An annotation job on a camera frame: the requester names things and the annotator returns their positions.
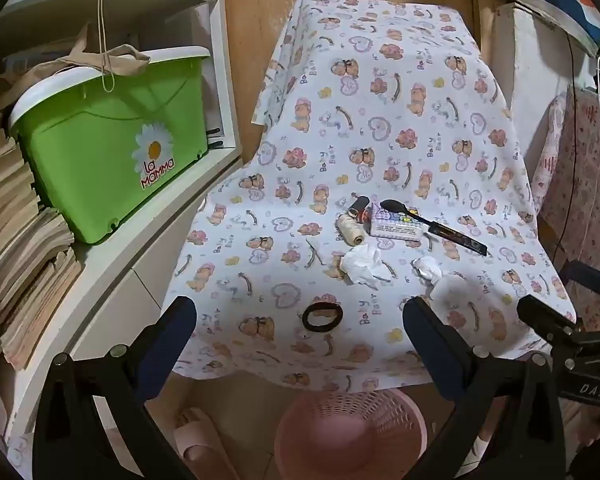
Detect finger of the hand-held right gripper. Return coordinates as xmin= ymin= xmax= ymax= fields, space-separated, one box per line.
xmin=560 ymin=260 xmax=600 ymax=296
xmin=517 ymin=295 xmax=578 ymax=341

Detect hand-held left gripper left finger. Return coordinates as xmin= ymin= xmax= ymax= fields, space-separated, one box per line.
xmin=32 ymin=296 xmax=198 ymax=480

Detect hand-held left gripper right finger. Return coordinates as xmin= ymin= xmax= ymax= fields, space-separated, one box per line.
xmin=402 ymin=296 xmax=566 ymax=480

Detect white tissue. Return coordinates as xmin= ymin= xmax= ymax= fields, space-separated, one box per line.
xmin=412 ymin=256 xmax=443 ymax=286
xmin=340 ymin=244 xmax=387 ymax=288

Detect black stick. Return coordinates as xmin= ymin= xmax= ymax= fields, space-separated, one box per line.
xmin=427 ymin=219 xmax=489 ymax=257

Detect black ring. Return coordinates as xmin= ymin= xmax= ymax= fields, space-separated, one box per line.
xmin=301 ymin=302 xmax=344 ymax=333

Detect pink plastic basket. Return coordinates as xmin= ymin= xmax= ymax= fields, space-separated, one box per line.
xmin=274 ymin=387 xmax=428 ymax=480

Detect black spoon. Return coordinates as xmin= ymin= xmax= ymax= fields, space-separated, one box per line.
xmin=380 ymin=199 xmax=436 ymax=226

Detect white shelf unit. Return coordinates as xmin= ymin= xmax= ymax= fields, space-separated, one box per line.
xmin=0 ymin=0 xmax=243 ymax=461

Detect pink printed cloth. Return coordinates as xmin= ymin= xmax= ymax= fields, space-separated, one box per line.
xmin=530 ymin=87 xmax=600 ymax=331

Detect small printed box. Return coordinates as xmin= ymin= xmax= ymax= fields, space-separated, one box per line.
xmin=369 ymin=202 xmax=428 ymax=240

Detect beige thread spool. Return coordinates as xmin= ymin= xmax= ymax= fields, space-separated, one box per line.
xmin=336 ymin=212 xmax=366 ymax=247

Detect black thread spool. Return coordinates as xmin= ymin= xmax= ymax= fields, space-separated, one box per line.
xmin=350 ymin=196 xmax=372 ymax=223

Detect green plastic bin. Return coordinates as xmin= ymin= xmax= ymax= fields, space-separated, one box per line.
xmin=9 ymin=46 xmax=212 ymax=246

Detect white cabinet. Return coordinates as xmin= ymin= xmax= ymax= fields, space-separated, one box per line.
xmin=490 ymin=2 xmax=600 ymax=196

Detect bear printed white cloth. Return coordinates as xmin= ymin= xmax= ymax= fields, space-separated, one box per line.
xmin=162 ymin=0 xmax=578 ymax=393

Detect beige cloth bag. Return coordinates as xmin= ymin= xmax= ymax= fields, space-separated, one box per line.
xmin=0 ymin=22 xmax=153 ymax=111

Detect black cable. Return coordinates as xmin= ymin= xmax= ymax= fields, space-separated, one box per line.
xmin=555 ymin=35 xmax=583 ymax=261

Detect hanging beige string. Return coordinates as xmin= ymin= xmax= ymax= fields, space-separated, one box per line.
xmin=97 ymin=0 xmax=117 ymax=93

